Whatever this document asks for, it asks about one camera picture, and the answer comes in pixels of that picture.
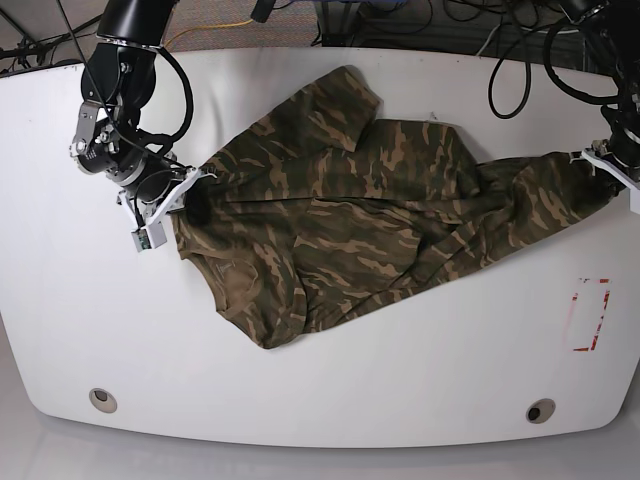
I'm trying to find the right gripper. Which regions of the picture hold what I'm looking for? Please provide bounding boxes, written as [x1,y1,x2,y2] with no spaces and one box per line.
[117,154,211,225]

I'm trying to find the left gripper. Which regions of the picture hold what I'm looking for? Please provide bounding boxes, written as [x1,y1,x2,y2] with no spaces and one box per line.
[593,125,639,199]

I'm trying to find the camouflage T-shirt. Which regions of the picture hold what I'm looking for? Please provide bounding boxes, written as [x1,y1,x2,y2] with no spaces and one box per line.
[172,66,613,349]

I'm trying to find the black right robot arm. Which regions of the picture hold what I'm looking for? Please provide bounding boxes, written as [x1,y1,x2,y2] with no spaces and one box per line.
[70,1,194,226]

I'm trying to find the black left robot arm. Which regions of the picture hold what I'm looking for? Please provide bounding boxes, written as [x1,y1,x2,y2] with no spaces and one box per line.
[488,1,639,212]

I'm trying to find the red tape rectangle marking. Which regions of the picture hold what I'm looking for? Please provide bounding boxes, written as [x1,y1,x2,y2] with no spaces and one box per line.
[565,278,612,352]

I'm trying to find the left table grommet hole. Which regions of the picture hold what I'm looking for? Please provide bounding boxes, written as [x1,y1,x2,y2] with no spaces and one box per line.
[89,388,118,414]

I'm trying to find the table grommet hole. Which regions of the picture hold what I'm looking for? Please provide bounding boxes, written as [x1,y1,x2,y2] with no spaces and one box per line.
[525,398,556,424]
[89,388,118,414]

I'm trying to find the right table grommet hole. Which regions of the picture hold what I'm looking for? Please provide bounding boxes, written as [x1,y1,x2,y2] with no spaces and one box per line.
[525,398,556,424]

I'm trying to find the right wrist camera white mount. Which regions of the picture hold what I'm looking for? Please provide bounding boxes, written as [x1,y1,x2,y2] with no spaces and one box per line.
[117,166,218,253]

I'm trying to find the yellow cable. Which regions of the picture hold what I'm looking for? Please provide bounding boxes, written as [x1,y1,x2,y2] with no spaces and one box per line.
[160,17,254,54]

